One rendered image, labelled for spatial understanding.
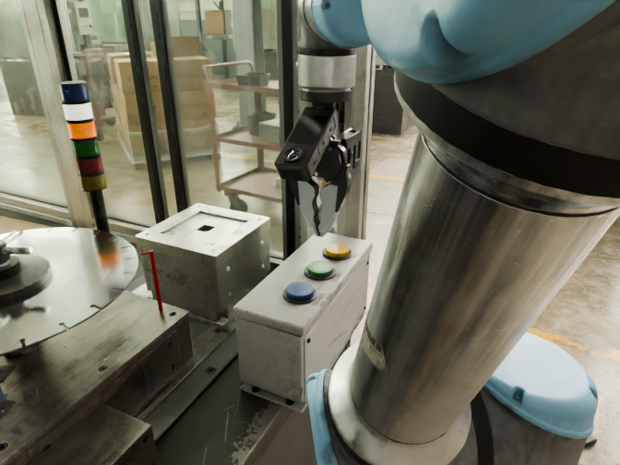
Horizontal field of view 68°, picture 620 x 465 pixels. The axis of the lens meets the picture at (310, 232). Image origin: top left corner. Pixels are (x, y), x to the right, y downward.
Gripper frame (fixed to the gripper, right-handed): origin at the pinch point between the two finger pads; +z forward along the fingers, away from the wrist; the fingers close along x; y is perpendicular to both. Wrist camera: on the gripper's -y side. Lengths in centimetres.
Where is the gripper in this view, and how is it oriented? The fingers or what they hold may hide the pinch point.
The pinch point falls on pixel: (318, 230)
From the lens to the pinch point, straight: 67.7
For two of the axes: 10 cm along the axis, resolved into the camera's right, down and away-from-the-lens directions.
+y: 4.4, -3.9, 8.1
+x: -9.0, -1.9, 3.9
